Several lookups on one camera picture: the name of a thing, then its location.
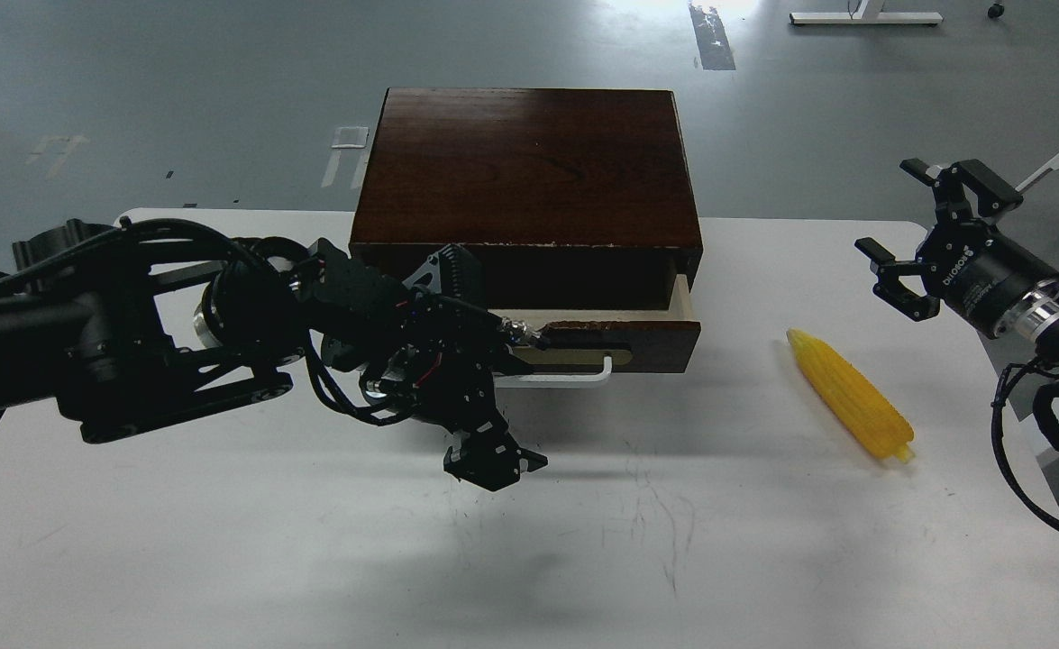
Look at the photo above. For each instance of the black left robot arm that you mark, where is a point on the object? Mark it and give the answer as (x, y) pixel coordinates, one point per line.
(133, 327)

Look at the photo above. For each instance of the yellow corn cob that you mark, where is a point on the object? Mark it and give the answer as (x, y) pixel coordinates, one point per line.
(858, 405)

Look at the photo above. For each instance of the dark wooden drawer cabinet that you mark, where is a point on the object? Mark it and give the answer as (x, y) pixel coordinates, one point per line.
(570, 198)

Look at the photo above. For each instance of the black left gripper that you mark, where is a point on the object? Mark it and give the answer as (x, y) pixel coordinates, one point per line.
(443, 370)

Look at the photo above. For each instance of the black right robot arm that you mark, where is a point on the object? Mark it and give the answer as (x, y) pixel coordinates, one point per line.
(1037, 319)

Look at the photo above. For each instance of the wooden drawer with white handle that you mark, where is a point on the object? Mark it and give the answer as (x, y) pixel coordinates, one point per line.
(588, 347)

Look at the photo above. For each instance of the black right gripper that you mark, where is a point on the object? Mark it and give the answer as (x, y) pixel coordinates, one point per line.
(979, 272)

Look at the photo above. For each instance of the white desk leg base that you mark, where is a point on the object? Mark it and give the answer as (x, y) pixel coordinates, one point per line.
(866, 13)

